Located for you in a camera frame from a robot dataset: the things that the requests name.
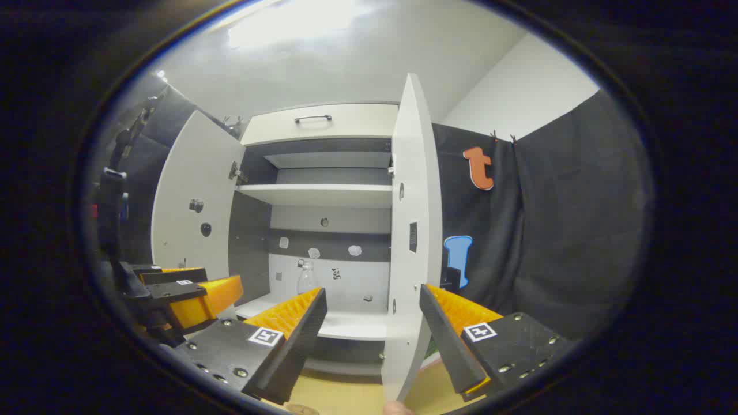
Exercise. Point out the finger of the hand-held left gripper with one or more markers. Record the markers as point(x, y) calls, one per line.
point(173, 275)
point(213, 297)

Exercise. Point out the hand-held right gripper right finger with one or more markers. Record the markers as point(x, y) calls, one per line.
point(447, 340)

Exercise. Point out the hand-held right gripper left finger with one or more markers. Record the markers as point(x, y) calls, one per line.
point(300, 346)

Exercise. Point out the clear plastic bottle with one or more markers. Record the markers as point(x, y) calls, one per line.
point(307, 281)

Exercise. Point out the white cabinet door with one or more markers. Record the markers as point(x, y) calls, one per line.
point(412, 190)
point(190, 173)

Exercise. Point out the white cabinet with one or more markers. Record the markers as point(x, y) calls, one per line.
point(331, 288)

